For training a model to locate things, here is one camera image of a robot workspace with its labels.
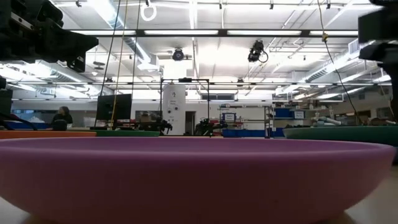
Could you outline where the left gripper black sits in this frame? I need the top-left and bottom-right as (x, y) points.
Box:
(0, 0), (100, 73)

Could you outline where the dark green plastic plate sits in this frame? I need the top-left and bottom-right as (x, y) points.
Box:
(282, 125), (398, 147)

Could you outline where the white cabinet column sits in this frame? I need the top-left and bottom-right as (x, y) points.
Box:
(162, 83), (187, 136)

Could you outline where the black cable with yellow connector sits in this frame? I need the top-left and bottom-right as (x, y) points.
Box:
(316, 0), (361, 125)

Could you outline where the black table cable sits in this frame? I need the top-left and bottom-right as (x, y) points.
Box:
(0, 111), (39, 131)

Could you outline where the round black ceiling fixture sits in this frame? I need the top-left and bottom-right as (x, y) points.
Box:
(172, 47), (185, 62)

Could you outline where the orange plastic plate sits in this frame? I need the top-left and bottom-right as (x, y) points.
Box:
(0, 130), (98, 140)

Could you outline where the black computer monitor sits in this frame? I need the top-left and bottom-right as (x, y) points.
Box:
(95, 93), (133, 122)

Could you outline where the person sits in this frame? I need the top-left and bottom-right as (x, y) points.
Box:
(50, 106), (74, 131)

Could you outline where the white hanging ring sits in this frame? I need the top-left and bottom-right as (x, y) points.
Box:
(140, 2), (158, 22)

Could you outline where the large pink plastic bowl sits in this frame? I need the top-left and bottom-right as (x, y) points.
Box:
(0, 136), (396, 224)

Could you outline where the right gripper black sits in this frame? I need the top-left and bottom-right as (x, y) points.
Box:
(358, 0), (398, 64)

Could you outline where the metal shelving rack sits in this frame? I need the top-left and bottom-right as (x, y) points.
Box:
(218, 104), (274, 139)

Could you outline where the black overhead camera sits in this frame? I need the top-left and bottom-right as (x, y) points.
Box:
(247, 39), (269, 64)

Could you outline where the blue storage bin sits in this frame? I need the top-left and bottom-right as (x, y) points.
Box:
(222, 128), (267, 138)

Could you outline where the light green plastic plate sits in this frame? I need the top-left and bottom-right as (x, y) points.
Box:
(90, 129), (160, 138)

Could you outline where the black hanging cable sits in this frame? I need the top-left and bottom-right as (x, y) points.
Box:
(98, 0), (122, 97)
(130, 0), (141, 96)

